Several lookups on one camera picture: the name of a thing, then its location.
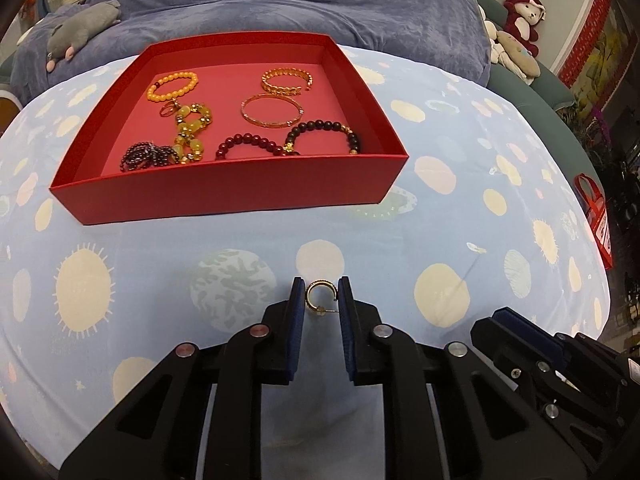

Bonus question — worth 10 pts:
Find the gold hoop ring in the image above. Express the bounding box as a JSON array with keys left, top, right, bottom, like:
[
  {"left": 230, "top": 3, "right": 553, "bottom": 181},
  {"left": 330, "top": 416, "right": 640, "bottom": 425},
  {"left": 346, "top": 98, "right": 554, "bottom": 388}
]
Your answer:
[{"left": 304, "top": 278, "right": 343, "bottom": 318}]

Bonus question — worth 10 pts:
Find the red bead bracelet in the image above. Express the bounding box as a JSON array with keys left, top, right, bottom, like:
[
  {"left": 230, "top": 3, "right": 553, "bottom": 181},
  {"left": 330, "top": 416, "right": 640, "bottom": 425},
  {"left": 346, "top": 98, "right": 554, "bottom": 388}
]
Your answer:
[{"left": 214, "top": 131, "right": 302, "bottom": 162}]

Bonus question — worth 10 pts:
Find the thin gold bangle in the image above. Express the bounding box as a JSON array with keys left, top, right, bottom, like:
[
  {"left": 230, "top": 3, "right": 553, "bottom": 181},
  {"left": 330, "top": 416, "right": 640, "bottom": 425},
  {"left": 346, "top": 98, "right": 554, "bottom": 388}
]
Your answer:
[{"left": 240, "top": 93, "right": 305, "bottom": 129}]

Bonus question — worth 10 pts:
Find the dark garnet small-bead bracelet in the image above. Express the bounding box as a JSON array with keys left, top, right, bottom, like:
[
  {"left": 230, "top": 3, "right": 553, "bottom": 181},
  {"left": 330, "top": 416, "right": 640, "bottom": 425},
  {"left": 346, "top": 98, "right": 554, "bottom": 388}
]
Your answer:
[{"left": 118, "top": 140, "right": 182, "bottom": 174}]

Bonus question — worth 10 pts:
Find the dark bead gold-spacer bracelet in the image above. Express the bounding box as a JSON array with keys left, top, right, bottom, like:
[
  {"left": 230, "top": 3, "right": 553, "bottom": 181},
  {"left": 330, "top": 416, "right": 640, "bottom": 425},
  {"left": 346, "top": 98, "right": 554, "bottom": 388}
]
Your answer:
[{"left": 282, "top": 118, "right": 364, "bottom": 156}]

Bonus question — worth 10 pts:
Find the yellow amber bead bracelet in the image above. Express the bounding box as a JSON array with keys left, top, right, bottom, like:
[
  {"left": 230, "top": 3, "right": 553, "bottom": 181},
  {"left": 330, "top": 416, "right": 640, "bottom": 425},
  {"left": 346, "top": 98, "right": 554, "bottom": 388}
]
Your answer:
[{"left": 171, "top": 102, "right": 215, "bottom": 166}]

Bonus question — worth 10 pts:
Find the gold chain-link cuff bangle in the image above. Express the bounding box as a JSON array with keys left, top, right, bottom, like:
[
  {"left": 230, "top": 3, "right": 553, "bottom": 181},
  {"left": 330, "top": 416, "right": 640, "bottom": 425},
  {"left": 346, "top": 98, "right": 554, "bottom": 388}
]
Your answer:
[{"left": 260, "top": 67, "right": 314, "bottom": 96}]

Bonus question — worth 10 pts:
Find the orange bead bracelet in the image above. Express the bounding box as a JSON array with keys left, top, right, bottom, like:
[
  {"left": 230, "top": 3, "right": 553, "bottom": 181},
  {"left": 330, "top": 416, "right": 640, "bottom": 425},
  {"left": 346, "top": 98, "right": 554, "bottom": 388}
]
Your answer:
[{"left": 145, "top": 70, "right": 201, "bottom": 102}]

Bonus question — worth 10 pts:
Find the light blue planet bedsheet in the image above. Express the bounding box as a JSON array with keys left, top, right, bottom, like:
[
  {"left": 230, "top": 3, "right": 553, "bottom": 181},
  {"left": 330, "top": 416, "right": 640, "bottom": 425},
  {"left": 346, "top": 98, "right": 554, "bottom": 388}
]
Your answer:
[{"left": 1, "top": 49, "right": 611, "bottom": 466}]

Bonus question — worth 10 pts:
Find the red gift bag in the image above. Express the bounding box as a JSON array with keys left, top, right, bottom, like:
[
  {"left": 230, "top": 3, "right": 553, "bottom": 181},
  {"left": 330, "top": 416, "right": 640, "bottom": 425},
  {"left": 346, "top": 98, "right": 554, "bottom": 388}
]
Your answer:
[{"left": 574, "top": 174, "right": 614, "bottom": 270}]

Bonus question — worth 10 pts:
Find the red cardboard box tray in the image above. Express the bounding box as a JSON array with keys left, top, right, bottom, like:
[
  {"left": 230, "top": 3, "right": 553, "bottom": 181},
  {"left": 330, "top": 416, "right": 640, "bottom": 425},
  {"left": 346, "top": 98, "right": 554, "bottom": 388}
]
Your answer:
[{"left": 50, "top": 32, "right": 408, "bottom": 226}]

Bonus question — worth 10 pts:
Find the green sofa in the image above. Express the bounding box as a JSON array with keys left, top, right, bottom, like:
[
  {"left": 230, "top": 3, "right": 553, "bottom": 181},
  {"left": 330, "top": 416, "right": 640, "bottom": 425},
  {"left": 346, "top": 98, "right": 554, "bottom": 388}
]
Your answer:
[{"left": 444, "top": 0, "right": 601, "bottom": 172}]

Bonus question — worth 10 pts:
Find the beige cookie plush toy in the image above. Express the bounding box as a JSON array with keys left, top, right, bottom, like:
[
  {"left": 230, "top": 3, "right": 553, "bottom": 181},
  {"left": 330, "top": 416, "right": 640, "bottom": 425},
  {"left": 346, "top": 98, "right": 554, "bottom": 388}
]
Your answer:
[{"left": 478, "top": 6, "right": 541, "bottom": 86}]

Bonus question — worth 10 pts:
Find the red white bear plush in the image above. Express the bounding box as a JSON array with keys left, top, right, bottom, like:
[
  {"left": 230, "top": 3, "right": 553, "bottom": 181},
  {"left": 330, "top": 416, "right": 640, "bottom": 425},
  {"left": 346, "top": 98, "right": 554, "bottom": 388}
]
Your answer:
[{"left": 503, "top": 0, "right": 546, "bottom": 58}]

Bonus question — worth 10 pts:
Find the purple-blue plush blanket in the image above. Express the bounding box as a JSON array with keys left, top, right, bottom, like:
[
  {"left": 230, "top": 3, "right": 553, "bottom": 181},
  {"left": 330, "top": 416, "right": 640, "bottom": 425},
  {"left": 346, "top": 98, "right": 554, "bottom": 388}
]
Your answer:
[{"left": 10, "top": 0, "right": 490, "bottom": 103}]

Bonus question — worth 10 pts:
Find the grey mouse plush toy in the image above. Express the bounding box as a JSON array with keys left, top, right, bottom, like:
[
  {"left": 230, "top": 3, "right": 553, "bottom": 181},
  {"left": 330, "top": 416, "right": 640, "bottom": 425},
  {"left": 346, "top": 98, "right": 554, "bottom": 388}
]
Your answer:
[{"left": 46, "top": 0, "right": 120, "bottom": 74}]

